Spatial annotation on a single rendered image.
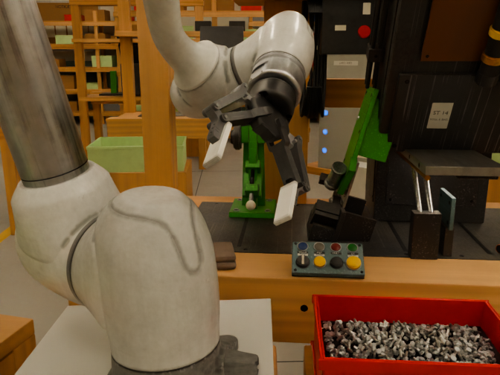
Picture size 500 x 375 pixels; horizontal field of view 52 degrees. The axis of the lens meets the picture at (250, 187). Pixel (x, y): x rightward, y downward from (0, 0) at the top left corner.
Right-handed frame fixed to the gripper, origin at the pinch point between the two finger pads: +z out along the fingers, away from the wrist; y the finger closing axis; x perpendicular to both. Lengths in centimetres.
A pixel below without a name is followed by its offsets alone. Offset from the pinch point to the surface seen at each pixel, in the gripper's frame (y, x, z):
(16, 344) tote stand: -2, -70, 8
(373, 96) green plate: -29, -2, -53
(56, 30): 30, -764, -820
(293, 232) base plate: -43, -36, -36
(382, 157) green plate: -41, -8, -46
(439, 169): -39, 7, -33
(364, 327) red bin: -37.6, -8.3, 0.0
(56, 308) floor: -58, -229, -73
